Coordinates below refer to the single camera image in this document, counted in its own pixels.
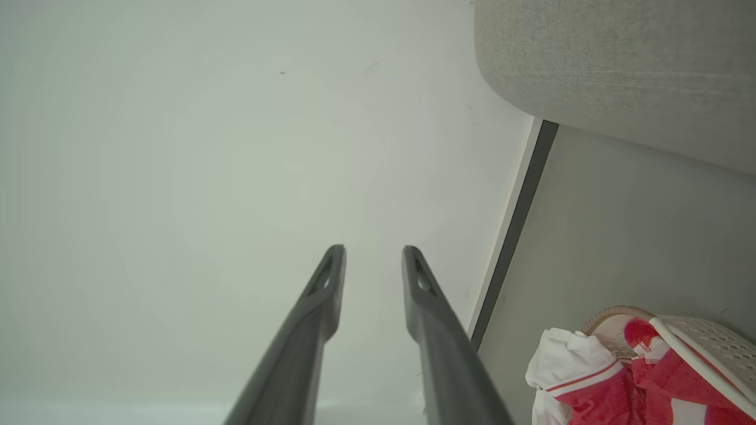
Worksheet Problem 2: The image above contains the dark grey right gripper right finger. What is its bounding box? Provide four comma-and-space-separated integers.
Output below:
402, 246, 514, 425

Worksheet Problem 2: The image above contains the red and white garment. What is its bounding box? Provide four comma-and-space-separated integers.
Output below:
526, 318, 756, 425

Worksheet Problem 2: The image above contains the white perforated basket tan rim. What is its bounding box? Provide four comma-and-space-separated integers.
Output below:
582, 306, 756, 421

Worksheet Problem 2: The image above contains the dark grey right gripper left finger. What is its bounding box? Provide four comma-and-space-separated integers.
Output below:
223, 244, 347, 425

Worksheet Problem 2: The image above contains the grey fabric sofa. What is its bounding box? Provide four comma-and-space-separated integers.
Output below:
474, 0, 756, 175

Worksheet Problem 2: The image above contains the black baseboard strip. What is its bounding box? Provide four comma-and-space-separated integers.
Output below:
470, 118, 559, 350

